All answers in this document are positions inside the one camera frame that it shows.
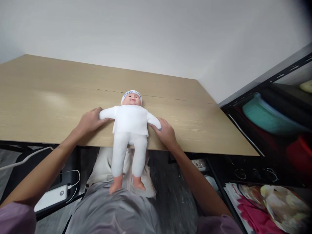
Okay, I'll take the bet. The person's right hand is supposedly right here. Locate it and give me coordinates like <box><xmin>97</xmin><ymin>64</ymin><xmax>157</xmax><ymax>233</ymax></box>
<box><xmin>149</xmin><ymin>117</ymin><xmax>177</xmax><ymax>147</ymax></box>

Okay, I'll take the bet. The person's left hand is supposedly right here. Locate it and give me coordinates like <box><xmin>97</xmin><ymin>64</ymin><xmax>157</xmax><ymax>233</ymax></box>
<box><xmin>77</xmin><ymin>106</ymin><xmax>111</xmax><ymax>134</ymax></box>

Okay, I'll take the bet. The baby doll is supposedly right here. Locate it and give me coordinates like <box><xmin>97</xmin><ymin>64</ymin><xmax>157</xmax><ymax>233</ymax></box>
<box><xmin>98</xmin><ymin>89</ymin><xmax>163</xmax><ymax>195</ymax></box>

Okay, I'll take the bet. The white power bank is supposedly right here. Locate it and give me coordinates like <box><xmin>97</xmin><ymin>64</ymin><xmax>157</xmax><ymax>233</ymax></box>
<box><xmin>34</xmin><ymin>184</ymin><xmax>71</xmax><ymax>212</ymax></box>

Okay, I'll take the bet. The person's body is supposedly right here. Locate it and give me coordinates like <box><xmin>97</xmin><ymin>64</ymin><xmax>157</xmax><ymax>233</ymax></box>
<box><xmin>65</xmin><ymin>181</ymin><xmax>167</xmax><ymax>234</ymax></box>

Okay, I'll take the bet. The teal plastic basin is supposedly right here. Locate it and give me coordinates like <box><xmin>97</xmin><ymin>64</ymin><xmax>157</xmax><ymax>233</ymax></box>
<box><xmin>242</xmin><ymin>92</ymin><xmax>309</xmax><ymax>135</ymax></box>

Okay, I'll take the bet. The black metal shelf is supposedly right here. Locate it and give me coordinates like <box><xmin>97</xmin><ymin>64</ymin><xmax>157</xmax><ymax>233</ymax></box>
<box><xmin>217</xmin><ymin>52</ymin><xmax>312</xmax><ymax>234</ymax></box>

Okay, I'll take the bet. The pink cloth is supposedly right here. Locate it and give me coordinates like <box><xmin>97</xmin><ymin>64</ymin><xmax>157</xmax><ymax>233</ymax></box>
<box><xmin>238</xmin><ymin>195</ymin><xmax>277</xmax><ymax>234</ymax></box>

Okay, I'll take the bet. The red plastic basin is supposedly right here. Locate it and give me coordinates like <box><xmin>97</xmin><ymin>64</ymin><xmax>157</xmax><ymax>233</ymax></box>
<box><xmin>285</xmin><ymin>136</ymin><xmax>312</xmax><ymax>175</ymax></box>

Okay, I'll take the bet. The clear plastic bag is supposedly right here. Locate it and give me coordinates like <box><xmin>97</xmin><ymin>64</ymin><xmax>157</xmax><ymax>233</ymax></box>
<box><xmin>260</xmin><ymin>184</ymin><xmax>311</xmax><ymax>231</ymax></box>

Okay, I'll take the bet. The thin white cable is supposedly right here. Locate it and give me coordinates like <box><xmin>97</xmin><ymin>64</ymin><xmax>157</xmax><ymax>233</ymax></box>
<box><xmin>59</xmin><ymin>169</ymin><xmax>81</xmax><ymax>203</ymax></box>

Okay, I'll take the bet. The thick white cable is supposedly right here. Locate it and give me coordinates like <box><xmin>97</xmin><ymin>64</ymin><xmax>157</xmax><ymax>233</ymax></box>
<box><xmin>0</xmin><ymin>146</ymin><xmax>56</xmax><ymax>171</ymax></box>

